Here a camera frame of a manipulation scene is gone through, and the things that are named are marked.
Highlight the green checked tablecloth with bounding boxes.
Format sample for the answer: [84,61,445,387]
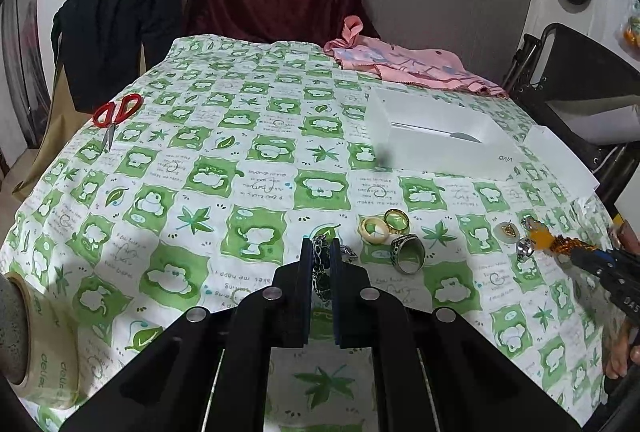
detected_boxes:
[0,34,627,432]

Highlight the white cushion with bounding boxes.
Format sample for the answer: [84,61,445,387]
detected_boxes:
[544,94,640,146]

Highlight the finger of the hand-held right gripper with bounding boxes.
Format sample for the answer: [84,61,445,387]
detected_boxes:
[570,246,613,266]
[581,259,624,286]

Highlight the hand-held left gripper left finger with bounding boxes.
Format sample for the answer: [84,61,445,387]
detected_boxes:
[60,236,313,432]

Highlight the pink floral cloth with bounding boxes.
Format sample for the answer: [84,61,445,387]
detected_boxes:
[323,15,509,99]

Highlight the clear tape roll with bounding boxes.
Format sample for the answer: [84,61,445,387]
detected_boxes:
[0,272,81,410]

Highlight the gold ring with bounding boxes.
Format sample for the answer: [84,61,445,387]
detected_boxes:
[384,209,411,234]

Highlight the white box lid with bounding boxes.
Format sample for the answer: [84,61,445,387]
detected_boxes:
[522,125,601,201]

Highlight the black folding cart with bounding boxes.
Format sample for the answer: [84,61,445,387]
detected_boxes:
[499,22,640,214]

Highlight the person's right hand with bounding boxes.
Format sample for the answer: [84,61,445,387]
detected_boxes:
[602,219,640,380]

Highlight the large silver ring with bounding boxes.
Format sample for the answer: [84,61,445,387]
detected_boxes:
[389,233,425,274]

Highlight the white cardboard box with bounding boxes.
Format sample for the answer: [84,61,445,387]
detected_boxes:
[363,86,516,181]

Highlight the cream ring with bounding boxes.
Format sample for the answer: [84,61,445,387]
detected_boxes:
[359,216,394,244]

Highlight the white jade pendant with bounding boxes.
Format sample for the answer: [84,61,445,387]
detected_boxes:
[493,220,519,245]

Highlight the black jacket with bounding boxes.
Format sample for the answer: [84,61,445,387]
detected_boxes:
[51,0,187,113]

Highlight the red scissors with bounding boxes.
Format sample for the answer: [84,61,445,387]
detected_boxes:
[92,93,144,152]

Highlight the silver chain necklace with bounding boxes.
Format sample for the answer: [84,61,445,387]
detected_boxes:
[312,234,359,309]

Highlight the orange hanging ornament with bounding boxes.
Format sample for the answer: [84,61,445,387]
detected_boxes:
[619,1,640,48]

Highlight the tan cloth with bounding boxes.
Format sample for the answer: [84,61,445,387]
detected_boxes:
[12,61,82,204]

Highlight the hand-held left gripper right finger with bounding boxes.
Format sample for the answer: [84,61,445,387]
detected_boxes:
[330,237,583,432]

